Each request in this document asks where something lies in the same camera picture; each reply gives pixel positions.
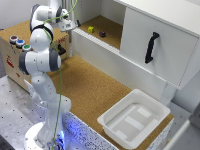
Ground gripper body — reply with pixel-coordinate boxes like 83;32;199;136
59;17;75;33

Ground yellow block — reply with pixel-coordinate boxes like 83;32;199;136
87;26;95;34

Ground purple block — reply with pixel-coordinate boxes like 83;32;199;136
99;30;107;38

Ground green button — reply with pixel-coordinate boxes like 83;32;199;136
21;43;33;53

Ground blue button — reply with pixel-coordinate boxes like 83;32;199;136
15;38;26;48

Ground white cabinet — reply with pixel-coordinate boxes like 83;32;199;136
48;0;200;107

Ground red button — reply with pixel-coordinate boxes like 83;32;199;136
9;35;19;45

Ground wooden drawer box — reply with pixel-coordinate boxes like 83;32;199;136
0;20;71;92

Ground white sliding door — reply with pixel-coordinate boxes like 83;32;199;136
119;6;200;90

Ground white plastic box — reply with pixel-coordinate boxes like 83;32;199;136
96;88;172;150

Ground black drawer handle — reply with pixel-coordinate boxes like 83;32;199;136
57;44;67;57

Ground green cable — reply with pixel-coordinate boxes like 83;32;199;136
42;0;79;150

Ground black door handle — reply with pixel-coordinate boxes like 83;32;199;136
144;31;160;65

